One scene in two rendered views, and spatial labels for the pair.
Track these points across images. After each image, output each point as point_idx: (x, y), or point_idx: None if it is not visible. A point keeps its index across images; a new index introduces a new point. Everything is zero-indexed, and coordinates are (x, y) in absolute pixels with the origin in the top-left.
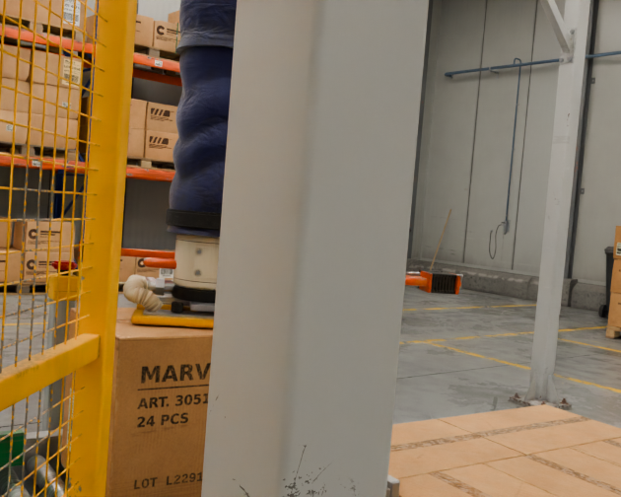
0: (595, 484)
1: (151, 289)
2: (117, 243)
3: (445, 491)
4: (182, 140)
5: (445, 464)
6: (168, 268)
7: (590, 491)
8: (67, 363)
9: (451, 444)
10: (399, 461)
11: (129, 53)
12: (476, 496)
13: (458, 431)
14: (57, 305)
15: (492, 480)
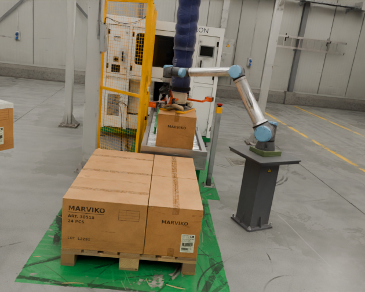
0: (122, 171)
1: None
2: (142, 82)
3: (142, 157)
4: None
5: (156, 163)
6: None
7: (120, 168)
8: (131, 94)
9: (170, 170)
10: (164, 160)
11: (143, 55)
12: (135, 158)
13: (181, 176)
14: (132, 87)
15: (141, 163)
